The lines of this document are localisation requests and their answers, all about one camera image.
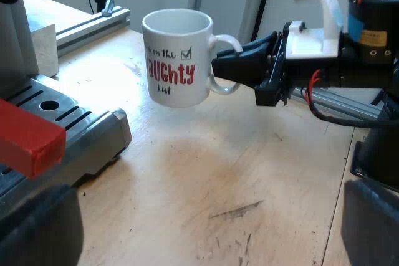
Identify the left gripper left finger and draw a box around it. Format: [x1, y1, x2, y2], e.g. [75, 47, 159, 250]
[0, 183, 85, 266]

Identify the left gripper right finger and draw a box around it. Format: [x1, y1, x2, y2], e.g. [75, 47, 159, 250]
[340, 178, 399, 266]

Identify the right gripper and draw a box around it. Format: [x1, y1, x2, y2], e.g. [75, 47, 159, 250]
[211, 30, 344, 107]

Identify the white mug red black print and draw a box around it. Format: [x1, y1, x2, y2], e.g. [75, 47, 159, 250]
[142, 9, 244, 108]

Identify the steel espresso machine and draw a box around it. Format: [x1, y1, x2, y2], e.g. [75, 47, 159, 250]
[0, 0, 133, 226]

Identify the metal block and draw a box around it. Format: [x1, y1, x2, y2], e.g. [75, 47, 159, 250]
[31, 22, 60, 79]

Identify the red and black wire bundle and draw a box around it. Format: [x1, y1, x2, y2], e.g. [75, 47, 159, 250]
[304, 68, 383, 123]

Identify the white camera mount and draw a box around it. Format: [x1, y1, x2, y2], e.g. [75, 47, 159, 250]
[289, 0, 344, 60]

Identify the filter holder with red-ended handle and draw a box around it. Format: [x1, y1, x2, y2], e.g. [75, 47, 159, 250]
[0, 97, 67, 180]

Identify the aluminium rail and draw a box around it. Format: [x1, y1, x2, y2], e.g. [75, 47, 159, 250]
[55, 0, 132, 57]
[289, 87, 385, 123]

